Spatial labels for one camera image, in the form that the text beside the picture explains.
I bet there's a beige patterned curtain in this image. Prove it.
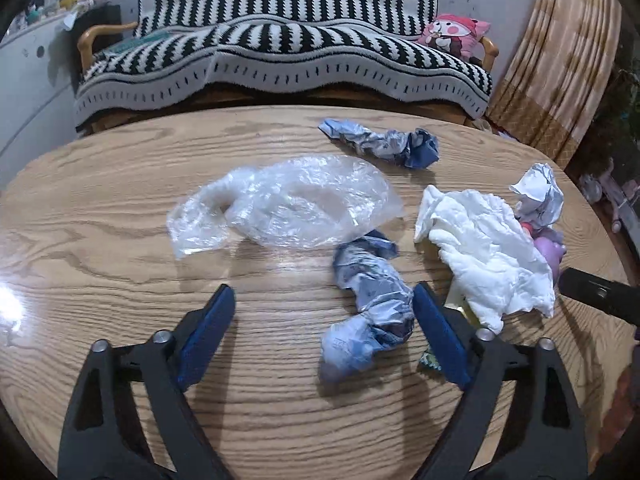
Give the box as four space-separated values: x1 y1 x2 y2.
487 0 623 171

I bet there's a black stand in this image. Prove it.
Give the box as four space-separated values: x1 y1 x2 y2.
65 4 123 86

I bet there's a white cabinet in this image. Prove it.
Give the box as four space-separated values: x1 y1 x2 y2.
0 7 83 176

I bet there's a black and white striped blanket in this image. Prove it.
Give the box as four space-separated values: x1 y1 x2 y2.
74 0 493 120

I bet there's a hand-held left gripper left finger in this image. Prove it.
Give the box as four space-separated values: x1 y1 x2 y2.
59 283 237 480

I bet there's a crumpled white paper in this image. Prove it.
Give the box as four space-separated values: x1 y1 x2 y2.
509 162 565 228

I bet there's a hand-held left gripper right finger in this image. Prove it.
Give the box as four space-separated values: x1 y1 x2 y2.
412 281 588 480

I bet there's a white tissue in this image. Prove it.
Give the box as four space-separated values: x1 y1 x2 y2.
414 185 557 335

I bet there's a pink cartoon pillow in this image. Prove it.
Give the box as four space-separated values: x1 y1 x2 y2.
417 14 492 63

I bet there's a purple toy bottle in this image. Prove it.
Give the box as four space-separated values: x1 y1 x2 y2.
520 220 568 283

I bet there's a long crumpled blue wrapper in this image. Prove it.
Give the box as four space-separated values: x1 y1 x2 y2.
318 117 441 170

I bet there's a clear plastic bag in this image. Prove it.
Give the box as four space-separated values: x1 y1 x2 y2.
167 154 405 261

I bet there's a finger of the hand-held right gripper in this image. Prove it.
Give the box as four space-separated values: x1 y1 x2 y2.
557 267 640 328

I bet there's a row of small bottles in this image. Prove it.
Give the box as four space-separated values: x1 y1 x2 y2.
10 1 48 27

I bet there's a toy tricycle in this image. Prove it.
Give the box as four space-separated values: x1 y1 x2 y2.
580 157 640 233

